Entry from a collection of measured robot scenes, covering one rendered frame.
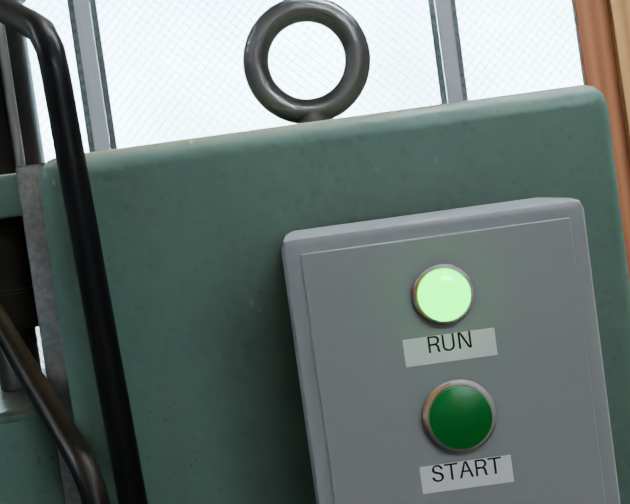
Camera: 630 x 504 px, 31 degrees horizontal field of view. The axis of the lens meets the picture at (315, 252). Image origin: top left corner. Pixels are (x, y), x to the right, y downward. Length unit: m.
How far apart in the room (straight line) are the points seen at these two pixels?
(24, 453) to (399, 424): 0.18
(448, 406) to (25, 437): 0.20
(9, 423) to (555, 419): 0.23
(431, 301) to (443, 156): 0.08
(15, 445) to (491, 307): 0.22
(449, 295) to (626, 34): 1.55
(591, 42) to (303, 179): 1.50
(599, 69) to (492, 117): 1.47
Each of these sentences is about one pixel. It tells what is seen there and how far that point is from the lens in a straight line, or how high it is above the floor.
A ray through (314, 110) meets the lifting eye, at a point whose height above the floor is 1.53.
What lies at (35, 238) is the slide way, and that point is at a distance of 0.47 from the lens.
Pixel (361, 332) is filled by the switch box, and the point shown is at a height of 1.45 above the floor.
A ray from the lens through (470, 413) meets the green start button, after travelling 0.37.
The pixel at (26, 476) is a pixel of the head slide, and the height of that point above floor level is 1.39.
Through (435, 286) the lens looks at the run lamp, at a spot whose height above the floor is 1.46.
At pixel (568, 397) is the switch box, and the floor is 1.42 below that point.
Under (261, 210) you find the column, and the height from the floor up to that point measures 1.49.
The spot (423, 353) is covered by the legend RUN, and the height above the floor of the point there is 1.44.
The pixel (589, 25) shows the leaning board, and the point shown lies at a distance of 1.91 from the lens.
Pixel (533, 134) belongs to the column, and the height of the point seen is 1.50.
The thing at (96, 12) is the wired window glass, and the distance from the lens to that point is 2.01.
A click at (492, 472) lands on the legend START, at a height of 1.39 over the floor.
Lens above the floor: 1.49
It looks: 3 degrees down
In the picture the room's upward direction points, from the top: 8 degrees counter-clockwise
